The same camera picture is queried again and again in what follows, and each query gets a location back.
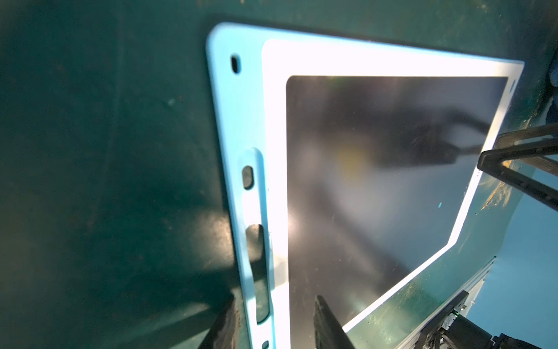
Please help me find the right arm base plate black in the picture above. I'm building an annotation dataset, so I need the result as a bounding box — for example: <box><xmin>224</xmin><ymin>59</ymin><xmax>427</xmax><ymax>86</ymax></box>
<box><xmin>414</xmin><ymin>290</ymin><xmax>469</xmax><ymax>349</ymax></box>

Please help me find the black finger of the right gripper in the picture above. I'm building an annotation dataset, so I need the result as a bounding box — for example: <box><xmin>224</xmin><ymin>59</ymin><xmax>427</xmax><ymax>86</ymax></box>
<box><xmin>494</xmin><ymin>123</ymin><xmax>557</xmax><ymax>160</ymax></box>
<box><xmin>477</xmin><ymin>149</ymin><xmax>557</xmax><ymax>210</ymax></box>

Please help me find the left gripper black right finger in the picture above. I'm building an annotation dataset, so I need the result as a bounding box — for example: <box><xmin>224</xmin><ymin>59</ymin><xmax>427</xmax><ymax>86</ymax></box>
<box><xmin>313</xmin><ymin>295</ymin><xmax>355</xmax><ymax>349</ymax></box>

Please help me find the grey blue wiping cloth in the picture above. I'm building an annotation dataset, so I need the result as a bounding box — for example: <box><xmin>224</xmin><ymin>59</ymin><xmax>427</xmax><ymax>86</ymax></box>
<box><xmin>546</xmin><ymin>53</ymin><xmax>558</xmax><ymax>124</ymax></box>

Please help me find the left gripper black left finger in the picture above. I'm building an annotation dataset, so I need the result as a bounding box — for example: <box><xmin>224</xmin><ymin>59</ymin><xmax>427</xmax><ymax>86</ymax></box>
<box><xmin>198</xmin><ymin>298</ymin><xmax>241</xmax><ymax>349</ymax></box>

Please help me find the aluminium mounting rail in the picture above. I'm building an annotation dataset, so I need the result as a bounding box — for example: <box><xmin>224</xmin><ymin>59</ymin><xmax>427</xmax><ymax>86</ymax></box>
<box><xmin>396</xmin><ymin>257</ymin><xmax>496</xmax><ymax>348</ymax></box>

